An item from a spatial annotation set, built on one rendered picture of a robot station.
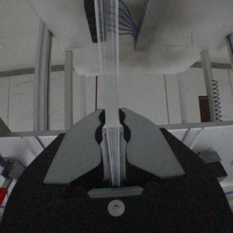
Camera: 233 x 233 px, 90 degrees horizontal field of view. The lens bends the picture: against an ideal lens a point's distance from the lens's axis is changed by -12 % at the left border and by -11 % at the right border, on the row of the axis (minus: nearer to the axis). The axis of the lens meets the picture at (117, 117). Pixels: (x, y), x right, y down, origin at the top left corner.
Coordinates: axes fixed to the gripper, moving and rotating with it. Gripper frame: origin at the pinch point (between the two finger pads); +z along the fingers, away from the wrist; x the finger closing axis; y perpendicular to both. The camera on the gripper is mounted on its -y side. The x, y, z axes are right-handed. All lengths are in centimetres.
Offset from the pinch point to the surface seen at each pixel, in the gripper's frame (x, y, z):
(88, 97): -33, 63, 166
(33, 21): -67, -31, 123
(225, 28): 44, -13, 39
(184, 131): 9.5, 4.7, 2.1
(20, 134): -12.5, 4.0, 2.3
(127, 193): 2.1, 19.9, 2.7
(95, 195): -4.3, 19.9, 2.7
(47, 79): -21.3, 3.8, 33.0
